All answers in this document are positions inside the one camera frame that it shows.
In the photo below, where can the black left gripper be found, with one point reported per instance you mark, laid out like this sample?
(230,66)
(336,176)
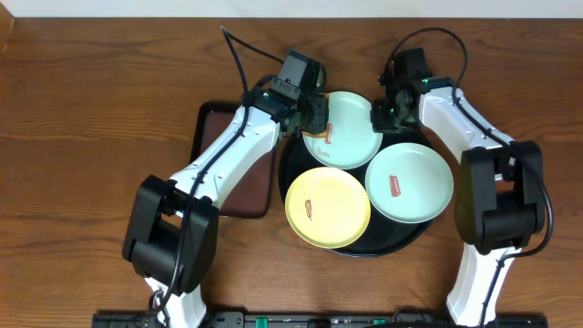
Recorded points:
(314,121)

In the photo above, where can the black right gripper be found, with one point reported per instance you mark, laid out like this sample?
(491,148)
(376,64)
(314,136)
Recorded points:
(379,122)

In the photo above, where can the mint green plate top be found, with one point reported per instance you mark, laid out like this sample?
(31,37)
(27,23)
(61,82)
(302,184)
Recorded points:
(349,140)

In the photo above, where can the mint green plate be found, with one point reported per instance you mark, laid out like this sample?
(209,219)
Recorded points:
(409,183)
(349,140)

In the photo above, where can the orange green scrub sponge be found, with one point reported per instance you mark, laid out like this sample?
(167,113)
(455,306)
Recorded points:
(316,116)

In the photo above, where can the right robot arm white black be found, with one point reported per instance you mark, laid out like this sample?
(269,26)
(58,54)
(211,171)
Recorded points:
(500,198)

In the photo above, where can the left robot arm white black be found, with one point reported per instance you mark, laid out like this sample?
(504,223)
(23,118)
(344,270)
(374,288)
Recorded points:
(171,238)

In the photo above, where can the black rectangular tray brown liquid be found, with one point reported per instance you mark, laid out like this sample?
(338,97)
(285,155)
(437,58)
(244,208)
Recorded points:
(251,196)

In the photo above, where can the mint green plate right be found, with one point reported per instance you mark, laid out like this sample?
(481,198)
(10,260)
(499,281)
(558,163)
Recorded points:
(409,183)

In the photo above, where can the yellow plate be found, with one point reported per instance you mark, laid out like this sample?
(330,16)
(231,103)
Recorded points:
(327,207)

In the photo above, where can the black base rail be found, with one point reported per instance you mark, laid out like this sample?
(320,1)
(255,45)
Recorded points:
(241,320)

